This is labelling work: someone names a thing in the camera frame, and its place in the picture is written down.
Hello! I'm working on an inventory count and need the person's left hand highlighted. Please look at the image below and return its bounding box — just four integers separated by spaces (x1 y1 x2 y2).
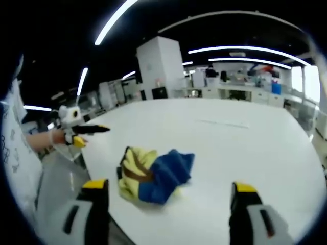
50 129 67 146

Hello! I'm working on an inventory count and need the white square pillar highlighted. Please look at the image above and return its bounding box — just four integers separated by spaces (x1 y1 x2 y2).
136 36 185 101

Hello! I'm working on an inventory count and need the long white counter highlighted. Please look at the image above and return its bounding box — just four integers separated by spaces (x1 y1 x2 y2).
184 86 285 107

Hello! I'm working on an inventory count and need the yellow and blue garment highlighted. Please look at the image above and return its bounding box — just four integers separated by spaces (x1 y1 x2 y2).
116 146 196 205

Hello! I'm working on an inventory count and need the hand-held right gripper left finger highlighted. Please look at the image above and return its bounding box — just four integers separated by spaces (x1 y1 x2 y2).
54 178 111 245

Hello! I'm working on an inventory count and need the person's white printed shirt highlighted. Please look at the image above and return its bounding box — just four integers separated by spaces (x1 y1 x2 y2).
0 55 44 207

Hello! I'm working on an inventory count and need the white cabinet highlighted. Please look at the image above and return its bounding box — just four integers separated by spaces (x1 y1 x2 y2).
98 79 126 109

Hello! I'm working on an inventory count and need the black box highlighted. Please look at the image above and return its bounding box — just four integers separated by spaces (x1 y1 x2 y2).
152 86 169 100

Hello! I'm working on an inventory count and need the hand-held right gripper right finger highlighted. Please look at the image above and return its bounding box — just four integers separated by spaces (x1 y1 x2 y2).
228 181 295 245

